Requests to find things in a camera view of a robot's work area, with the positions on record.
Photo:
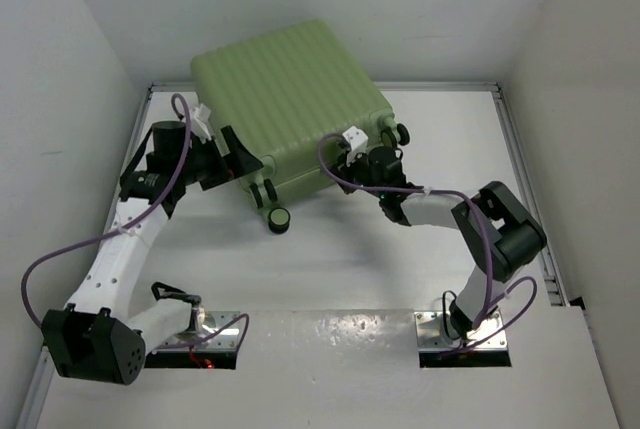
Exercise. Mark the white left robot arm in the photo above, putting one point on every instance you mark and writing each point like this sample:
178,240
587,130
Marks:
94,337

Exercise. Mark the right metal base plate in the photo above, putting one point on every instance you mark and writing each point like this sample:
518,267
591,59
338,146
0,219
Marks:
432,339

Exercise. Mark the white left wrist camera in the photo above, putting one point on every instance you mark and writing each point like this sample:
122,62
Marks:
200,124

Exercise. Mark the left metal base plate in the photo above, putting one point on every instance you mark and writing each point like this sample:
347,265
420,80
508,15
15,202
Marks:
215,331

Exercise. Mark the green suitcase blue lining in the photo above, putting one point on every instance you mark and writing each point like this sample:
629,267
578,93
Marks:
282,92

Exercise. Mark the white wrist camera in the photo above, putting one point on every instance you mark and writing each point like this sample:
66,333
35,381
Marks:
356,141
200,124

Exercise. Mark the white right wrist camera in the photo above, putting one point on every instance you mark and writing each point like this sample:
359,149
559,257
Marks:
356,141

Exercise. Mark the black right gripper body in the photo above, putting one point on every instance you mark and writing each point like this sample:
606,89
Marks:
358,172

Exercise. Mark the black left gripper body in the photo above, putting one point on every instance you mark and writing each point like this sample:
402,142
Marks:
203,162

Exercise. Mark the metal base plate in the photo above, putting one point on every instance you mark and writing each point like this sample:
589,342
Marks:
432,339
215,331

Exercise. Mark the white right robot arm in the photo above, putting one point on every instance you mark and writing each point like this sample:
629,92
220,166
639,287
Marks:
499,232

